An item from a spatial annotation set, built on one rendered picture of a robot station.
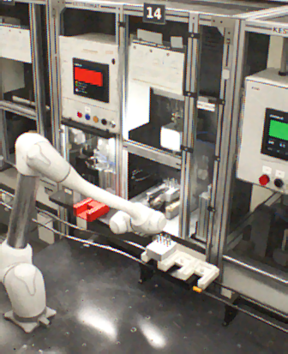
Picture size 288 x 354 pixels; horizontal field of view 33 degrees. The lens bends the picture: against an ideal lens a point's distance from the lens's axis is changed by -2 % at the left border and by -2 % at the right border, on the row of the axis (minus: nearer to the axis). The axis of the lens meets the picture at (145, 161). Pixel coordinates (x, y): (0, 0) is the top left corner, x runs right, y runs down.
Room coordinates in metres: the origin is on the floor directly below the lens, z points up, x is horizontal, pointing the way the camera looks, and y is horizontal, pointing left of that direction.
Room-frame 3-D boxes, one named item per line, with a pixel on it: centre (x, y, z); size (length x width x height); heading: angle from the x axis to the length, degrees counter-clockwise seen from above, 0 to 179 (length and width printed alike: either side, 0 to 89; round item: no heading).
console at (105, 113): (2.57, 0.24, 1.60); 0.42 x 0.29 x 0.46; 53
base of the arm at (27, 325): (1.74, 0.52, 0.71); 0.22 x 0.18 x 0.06; 53
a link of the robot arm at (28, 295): (1.76, 0.54, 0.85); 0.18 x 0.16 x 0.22; 33
